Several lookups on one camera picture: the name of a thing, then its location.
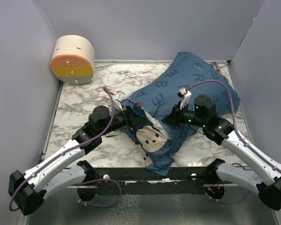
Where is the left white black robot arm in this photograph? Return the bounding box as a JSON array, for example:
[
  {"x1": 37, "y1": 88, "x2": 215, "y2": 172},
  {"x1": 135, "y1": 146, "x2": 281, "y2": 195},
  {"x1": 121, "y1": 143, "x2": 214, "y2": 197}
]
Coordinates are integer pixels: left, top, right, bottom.
[{"x1": 8, "y1": 106, "x2": 147, "y2": 216}]

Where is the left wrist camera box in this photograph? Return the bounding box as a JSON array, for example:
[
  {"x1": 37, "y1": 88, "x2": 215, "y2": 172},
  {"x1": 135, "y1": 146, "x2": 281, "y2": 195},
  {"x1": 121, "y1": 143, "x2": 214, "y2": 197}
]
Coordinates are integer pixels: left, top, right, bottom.
[{"x1": 114, "y1": 91, "x2": 125, "y2": 111}]

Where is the purple cable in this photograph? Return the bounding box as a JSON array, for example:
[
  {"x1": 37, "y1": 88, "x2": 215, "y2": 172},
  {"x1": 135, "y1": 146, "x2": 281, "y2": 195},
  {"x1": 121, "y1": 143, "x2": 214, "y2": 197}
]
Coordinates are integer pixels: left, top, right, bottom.
[
  {"x1": 8, "y1": 86, "x2": 122, "y2": 212},
  {"x1": 185, "y1": 79, "x2": 281, "y2": 205}
]

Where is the small pink tube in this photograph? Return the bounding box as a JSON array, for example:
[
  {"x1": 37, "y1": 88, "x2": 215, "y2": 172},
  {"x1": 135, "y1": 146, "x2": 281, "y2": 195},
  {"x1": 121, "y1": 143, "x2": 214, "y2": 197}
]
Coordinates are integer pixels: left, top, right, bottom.
[{"x1": 211, "y1": 61, "x2": 222, "y2": 75}]

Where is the cream orange cylindrical container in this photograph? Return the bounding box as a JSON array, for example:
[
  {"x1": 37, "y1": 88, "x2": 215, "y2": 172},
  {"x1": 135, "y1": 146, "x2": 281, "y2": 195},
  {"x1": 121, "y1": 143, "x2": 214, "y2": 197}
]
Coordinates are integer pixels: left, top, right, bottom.
[{"x1": 50, "y1": 35, "x2": 95, "y2": 85}]

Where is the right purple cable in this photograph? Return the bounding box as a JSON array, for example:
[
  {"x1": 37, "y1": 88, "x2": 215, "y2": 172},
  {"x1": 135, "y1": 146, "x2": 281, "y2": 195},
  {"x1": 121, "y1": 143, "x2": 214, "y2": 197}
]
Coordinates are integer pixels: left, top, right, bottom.
[{"x1": 185, "y1": 79, "x2": 281, "y2": 205}]

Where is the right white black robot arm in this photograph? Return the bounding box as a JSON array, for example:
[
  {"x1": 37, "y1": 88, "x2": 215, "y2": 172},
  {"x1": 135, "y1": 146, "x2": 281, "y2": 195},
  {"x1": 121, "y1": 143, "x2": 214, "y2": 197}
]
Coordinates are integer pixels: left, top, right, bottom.
[{"x1": 162, "y1": 96, "x2": 281, "y2": 210}]

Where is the white pillow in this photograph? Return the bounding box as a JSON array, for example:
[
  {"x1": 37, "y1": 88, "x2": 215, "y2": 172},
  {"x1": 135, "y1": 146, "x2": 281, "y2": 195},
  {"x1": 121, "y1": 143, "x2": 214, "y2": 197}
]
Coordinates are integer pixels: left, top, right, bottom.
[{"x1": 144, "y1": 110, "x2": 170, "y2": 140}]

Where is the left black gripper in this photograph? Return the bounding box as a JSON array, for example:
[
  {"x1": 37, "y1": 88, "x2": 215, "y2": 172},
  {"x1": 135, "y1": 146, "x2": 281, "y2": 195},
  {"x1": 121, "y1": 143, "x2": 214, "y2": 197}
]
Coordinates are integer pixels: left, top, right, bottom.
[{"x1": 99, "y1": 105, "x2": 149, "y2": 137}]

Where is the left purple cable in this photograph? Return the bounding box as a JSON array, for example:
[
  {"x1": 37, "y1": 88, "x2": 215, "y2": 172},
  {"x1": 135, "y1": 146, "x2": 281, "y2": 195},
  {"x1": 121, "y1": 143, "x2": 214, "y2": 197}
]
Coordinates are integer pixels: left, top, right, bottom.
[{"x1": 8, "y1": 86, "x2": 122, "y2": 212}]

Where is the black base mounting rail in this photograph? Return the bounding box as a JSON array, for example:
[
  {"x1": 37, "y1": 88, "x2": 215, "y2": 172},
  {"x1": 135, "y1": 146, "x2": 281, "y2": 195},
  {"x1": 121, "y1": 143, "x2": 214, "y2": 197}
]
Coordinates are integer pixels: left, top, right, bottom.
[{"x1": 67, "y1": 166, "x2": 227, "y2": 195}]

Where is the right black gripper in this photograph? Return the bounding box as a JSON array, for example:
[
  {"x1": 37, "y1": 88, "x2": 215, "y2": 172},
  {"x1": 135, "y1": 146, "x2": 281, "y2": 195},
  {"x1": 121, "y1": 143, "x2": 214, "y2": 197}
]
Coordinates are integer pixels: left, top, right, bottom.
[{"x1": 162, "y1": 101, "x2": 206, "y2": 128}]

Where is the blue cartoon print pillowcase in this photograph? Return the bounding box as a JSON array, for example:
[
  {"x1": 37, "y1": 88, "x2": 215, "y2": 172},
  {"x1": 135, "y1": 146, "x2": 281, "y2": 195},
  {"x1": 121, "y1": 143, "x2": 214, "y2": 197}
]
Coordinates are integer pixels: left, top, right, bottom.
[{"x1": 122, "y1": 52, "x2": 240, "y2": 176}]

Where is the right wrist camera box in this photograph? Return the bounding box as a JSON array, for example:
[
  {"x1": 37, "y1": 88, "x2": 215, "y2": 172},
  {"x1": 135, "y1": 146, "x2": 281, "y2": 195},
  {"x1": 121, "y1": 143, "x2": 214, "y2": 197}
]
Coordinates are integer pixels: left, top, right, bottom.
[{"x1": 177, "y1": 87, "x2": 192, "y2": 110}]

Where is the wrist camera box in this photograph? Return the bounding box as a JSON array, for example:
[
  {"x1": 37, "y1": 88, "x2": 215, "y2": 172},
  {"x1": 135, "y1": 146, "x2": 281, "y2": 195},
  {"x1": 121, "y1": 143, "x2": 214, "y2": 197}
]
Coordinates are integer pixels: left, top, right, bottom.
[
  {"x1": 114, "y1": 91, "x2": 125, "y2": 111},
  {"x1": 177, "y1": 87, "x2": 192, "y2": 110}
]

